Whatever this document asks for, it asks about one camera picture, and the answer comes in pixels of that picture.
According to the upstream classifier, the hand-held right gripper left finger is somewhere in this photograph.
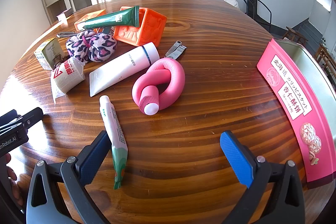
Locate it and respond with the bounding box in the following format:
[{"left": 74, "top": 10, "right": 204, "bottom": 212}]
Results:
[{"left": 26, "top": 131, "right": 111, "bottom": 224}]

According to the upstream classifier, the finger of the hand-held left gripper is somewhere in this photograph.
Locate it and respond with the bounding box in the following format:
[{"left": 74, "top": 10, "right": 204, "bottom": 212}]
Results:
[{"left": 16, "top": 107, "right": 44, "bottom": 126}]

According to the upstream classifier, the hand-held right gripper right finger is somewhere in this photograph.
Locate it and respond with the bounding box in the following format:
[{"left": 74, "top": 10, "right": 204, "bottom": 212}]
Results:
[{"left": 220, "top": 131, "right": 306, "bottom": 224}]

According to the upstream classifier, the white green toothpaste tube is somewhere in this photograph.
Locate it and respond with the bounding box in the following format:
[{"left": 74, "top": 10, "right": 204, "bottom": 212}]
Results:
[{"left": 99, "top": 95, "right": 129, "bottom": 190}]

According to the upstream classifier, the white bandage roll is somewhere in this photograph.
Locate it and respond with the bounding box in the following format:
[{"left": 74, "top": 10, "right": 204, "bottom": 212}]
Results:
[{"left": 50, "top": 56, "right": 86, "bottom": 105}]

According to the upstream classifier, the small green yellow box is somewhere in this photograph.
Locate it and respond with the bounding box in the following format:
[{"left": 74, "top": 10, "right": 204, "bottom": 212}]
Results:
[{"left": 34, "top": 38, "right": 66, "bottom": 71}]

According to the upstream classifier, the pink tin container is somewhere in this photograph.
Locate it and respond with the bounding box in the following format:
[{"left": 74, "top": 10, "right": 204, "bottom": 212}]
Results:
[{"left": 256, "top": 38, "right": 336, "bottom": 189}]

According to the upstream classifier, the white squeeze tube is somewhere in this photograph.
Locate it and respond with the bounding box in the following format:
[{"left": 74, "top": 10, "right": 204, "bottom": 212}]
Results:
[{"left": 89, "top": 42, "right": 160, "bottom": 97}]

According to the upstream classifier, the leopard print fluffy scrunchie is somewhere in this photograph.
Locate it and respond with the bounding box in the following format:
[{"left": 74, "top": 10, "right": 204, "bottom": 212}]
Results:
[{"left": 66, "top": 29, "right": 118, "bottom": 63}]

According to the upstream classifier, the pink knotted foam curler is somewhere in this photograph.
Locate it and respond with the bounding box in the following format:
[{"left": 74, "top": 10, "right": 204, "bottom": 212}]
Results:
[{"left": 132, "top": 58, "right": 186, "bottom": 116}]

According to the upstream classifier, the green cream tube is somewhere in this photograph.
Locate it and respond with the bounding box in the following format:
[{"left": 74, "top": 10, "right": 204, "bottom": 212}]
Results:
[{"left": 83, "top": 6, "right": 141, "bottom": 31}]

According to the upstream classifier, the person's left hand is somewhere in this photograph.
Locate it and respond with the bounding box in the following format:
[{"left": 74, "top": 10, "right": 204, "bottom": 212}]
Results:
[{"left": 5, "top": 154, "right": 25, "bottom": 208}]

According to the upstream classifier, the wooden chair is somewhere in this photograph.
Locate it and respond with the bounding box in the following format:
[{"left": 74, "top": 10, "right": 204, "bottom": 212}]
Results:
[{"left": 314, "top": 44, "right": 336, "bottom": 76}]

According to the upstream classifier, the wooden stool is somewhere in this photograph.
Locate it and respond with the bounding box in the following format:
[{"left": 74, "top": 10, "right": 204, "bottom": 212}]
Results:
[{"left": 283, "top": 27, "right": 309, "bottom": 47}]

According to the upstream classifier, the large orange cube mould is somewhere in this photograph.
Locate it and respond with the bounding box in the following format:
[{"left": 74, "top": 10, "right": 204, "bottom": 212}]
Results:
[{"left": 113, "top": 6, "right": 168, "bottom": 47}]

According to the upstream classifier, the grey staircase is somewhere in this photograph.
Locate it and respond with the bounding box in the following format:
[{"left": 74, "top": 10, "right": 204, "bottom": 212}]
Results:
[{"left": 291, "top": 18, "right": 324, "bottom": 56}]

